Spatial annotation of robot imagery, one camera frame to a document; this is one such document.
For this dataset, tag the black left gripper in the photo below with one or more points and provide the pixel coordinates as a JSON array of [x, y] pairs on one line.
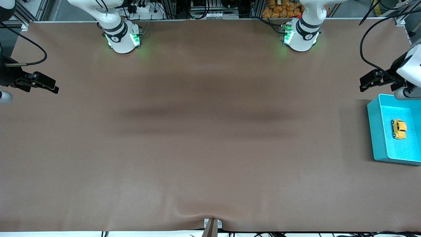
[[393, 73]]

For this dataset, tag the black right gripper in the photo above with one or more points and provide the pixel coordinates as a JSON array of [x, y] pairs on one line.
[[7, 75]]

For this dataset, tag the yellow toy beetle car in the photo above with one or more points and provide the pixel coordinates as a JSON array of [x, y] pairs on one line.
[[399, 129]]

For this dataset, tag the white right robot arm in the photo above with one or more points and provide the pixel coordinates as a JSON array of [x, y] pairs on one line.
[[120, 39]]

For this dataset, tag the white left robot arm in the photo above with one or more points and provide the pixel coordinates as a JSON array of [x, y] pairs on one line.
[[307, 36]]

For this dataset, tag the teal plastic storage bin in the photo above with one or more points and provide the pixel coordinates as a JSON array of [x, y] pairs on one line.
[[398, 148]]

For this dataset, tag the bag of orange items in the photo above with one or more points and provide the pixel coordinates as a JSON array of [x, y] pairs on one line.
[[279, 11]]

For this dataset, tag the white power strip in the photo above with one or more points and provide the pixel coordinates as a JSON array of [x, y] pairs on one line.
[[144, 11]]

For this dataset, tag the white terminal block row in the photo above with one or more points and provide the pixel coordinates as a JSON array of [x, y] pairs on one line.
[[213, 14]]

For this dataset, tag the brown table mat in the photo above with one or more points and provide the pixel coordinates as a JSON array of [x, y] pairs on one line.
[[210, 148]]

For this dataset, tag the aluminium frame post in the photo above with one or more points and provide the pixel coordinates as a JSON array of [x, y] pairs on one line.
[[403, 24], [33, 11]]

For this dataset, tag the grey metal table edge rail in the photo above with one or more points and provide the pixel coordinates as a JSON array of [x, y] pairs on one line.
[[184, 20]]

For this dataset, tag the metal table clamp bracket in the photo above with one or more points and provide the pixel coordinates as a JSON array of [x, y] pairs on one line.
[[212, 227]]

